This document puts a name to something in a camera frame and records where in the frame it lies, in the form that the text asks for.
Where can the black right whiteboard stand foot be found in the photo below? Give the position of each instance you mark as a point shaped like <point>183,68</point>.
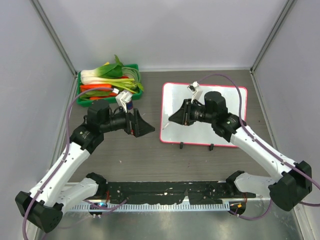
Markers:
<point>211,147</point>

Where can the orange carrot toy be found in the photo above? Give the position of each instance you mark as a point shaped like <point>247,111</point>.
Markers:
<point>84,87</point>

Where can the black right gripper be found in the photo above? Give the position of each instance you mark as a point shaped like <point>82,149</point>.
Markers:
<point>183,116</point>

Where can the pink framed whiteboard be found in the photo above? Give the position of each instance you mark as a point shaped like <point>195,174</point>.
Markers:
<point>174,93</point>

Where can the bok choy toy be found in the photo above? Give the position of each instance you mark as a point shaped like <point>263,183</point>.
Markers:
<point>109,71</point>

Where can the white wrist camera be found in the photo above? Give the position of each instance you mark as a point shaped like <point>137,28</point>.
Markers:
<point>122,98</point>
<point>196,91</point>

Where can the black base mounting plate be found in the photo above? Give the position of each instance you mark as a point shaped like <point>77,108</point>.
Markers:
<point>170,192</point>

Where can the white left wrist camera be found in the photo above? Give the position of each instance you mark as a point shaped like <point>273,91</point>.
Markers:
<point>122,98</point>

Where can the white slotted cable duct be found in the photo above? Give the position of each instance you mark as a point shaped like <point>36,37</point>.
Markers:
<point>185,206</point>

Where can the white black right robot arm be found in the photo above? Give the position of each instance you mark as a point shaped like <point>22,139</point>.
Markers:
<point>289,182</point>

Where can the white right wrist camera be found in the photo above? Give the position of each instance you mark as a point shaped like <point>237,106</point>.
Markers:
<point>196,91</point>

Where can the blue silver energy drink can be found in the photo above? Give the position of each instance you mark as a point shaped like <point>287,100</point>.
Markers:
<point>129,105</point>

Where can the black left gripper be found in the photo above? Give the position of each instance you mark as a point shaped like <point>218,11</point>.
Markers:
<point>139,126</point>

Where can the green leaf vegetable toy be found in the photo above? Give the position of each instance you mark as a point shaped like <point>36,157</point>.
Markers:
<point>94,94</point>

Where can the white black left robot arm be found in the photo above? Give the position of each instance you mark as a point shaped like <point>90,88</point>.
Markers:
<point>45,204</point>

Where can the green onion toy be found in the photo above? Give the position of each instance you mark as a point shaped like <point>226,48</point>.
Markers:
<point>123,84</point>

